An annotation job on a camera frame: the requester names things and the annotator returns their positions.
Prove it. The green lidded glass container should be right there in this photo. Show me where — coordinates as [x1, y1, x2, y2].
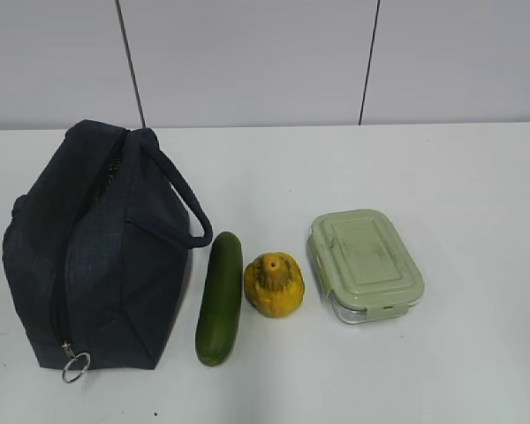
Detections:
[307, 209, 425, 324]

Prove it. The green cucumber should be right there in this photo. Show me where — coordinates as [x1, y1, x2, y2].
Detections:
[195, 231, 243, 367]

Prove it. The dark blue fabric lunch bag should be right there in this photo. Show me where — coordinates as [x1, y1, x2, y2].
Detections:
[3, 120, 213, 370]

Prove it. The silver zipper pull ring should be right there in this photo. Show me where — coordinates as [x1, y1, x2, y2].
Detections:
[61, 342, 92, 384]

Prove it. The yellow squash toy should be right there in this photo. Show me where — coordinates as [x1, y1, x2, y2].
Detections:
[244, 252, 306, 318]

